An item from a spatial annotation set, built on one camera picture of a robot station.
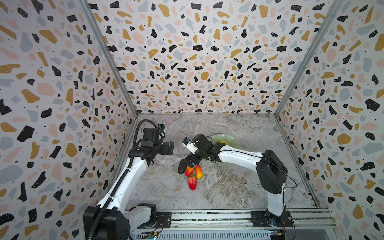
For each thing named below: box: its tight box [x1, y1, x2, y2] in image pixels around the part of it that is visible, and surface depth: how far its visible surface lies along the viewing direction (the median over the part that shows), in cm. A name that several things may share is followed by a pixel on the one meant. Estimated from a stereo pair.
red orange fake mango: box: [185, 166, 195, 177], surface depth 89 cm
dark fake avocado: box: [178, 159, 188, 174], surface depth 91 cm
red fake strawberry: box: [188, 174, 197, 191], surface depth 85 cm
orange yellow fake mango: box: [195, 165, 204, 180], surface depth 90 cm
